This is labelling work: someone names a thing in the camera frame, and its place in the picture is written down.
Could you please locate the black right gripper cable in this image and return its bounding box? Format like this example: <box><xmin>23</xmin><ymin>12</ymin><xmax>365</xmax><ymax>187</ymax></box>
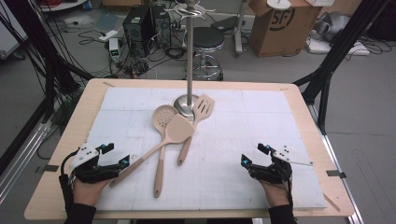
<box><xmin>281</xmin><ymin>169</ymin><xmax>295</xmax><ymax>208</ymax></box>

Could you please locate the beige slotted spatula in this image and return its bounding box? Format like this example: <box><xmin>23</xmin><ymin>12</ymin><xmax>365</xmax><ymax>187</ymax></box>
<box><xmin>177</xmin><ymin>92</ymin><xmax>216</xmax><ymax>167</ymax></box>

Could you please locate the black frame stand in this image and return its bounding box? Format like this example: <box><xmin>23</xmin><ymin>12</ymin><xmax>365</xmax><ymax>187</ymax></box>
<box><xmin>0</xmin><ymin>0</ymin><xmax>94</xmax><ymax>175</ymax></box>
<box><xmin>293</xmin><ymin>0</ymin><xmax>391</xmax><ymax>135</ymax></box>

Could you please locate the metal utensil stand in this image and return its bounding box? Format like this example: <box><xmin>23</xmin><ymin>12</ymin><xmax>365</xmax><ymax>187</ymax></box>
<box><xmin>164</xmin><ymin>0</ymin><xmax>217</xmax><ymax>120</ymax></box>

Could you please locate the black tape strip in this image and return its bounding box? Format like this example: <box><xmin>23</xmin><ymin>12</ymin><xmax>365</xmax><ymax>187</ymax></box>
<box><xmin>35</xmin><ymin>164</ymin><xmax>60</xmax><ymax>175</ymax></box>
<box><xmin>325</xmin><ymin>169</ymin><xmax>347</xmax><ymax>179</ymax></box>

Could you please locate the brown cardboard box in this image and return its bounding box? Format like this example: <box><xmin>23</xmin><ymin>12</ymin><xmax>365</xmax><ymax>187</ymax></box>
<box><xmin>247</xmin><ymin>0</ymin><xmax>323</xmax><ymax>59</ymax></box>

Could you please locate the white gridded mat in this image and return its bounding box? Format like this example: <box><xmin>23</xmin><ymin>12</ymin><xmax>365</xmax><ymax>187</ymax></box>
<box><xmin>62</xmin><ymin>86</ymin><xmax>328</xmax><ymax>213</ymax></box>

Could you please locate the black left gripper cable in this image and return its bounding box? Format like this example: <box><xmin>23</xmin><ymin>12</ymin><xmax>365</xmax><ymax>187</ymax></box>
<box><xmin>59</xmin><ymin>148</ymin><xmax>80</xmax><ymax>216</ymax></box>

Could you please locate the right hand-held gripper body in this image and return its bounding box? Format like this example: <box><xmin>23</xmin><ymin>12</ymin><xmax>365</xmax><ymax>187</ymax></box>
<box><xmin>248</xmin><ymin>145</ymin><xmax>314</xmax><ymax>185</ymax></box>

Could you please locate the grey metal stand pole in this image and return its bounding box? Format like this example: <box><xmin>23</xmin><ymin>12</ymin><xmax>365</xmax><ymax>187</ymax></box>
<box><xmin>233</xmin><ymin>0</ymin><xmax>250</xmax><ymax>59</ymax></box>

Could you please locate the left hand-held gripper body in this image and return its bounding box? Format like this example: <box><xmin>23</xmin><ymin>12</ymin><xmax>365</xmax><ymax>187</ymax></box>
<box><xmin>68</xmin><ymin>142</ymin><xmax>124</xmax><ymax>185</ymax></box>

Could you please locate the white keyboard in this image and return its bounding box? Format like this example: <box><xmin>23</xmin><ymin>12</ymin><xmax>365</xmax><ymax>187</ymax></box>
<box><xmin>304</xmin><ymin>0</ymin><xmax>336</xmax><ymax>7</ymax></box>

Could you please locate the large black computer tower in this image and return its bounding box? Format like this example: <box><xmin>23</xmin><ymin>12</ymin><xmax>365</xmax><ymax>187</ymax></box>
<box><xmin>121</xmin><ymin>6</ymin><xmax>154</xmax><ymax>59</ymax></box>

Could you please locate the person's right hand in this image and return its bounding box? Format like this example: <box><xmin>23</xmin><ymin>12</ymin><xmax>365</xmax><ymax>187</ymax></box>
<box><xmin>259</xmin><ymin>178</ymin><xmax>293</xmax><ymax>209</ymax></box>

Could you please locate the small white power strip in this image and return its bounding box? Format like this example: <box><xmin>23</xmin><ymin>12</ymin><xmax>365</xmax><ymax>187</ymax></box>
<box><xmin>98</xmin><ymin>29</ymin><xmax>120</xmax><ymax>43</ymax></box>

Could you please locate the slim black computer tower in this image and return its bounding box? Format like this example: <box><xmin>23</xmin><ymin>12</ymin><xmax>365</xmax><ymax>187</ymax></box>
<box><xmin>150</xmin><ymin>4</ymin><xmax>173</xmax><ymax>49</ymax></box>

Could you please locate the beige perforated skimmer spoon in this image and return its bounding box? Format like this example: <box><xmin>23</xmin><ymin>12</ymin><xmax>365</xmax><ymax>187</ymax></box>
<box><xmin>151</xmin><ymin>104</ymin><xmax>180</xmax><ymax>199</ymax></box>

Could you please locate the grey bag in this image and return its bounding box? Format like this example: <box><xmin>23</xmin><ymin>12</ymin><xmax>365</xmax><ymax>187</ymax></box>
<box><xmin>312</xmin><ymin>10</ymin><xmax>352</xmax><ymax>43</ymax></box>

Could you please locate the white round disc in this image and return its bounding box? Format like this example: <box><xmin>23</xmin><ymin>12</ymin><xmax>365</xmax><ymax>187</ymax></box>
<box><xmin>266</xmin><ymin>0</ymin><xmax>292</xmax><ymax>10</ymax></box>

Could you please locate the black round stool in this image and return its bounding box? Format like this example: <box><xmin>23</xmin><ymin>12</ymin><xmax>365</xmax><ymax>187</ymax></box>
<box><xmin>186</xmin><ymin>26</ymin><xmax>226</xmax><ymax>82</ymax></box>

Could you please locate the long white power strip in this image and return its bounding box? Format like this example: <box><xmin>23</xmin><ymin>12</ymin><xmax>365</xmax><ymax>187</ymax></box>
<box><xmin>306</xmin><ymin>36</ymin><xmax>372</xmax><ymax>57</ymax></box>

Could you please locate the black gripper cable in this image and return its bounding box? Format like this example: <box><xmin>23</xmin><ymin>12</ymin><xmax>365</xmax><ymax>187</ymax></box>
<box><xmin>59</xmin><ymin>148</ymin><xmax>80</xmax><ymax>216</ymax></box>
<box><xmin>281</xmin><ymin>169</ymin><xmax>295</xmax><ymax>208</ymax></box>

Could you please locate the person's left hand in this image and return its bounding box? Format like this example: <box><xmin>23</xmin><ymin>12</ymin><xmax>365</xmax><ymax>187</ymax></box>
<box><xmin>72</xmin><ymin>176</ymin><xmax>111</xmax><ymax>208</ymax></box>

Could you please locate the white device with green display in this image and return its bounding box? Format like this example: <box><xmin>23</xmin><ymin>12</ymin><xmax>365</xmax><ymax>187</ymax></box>
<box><xmin>107</xmin><ymin>37</ymin><xmax>122</xmax><ymax>63</ymax></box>

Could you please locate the beige solid spatula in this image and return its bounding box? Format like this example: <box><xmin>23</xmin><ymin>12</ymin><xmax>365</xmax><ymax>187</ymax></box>
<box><xmin>108</xmin><ymin>113</ymin><xmax>195</xmax><ymax>189</ymax></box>

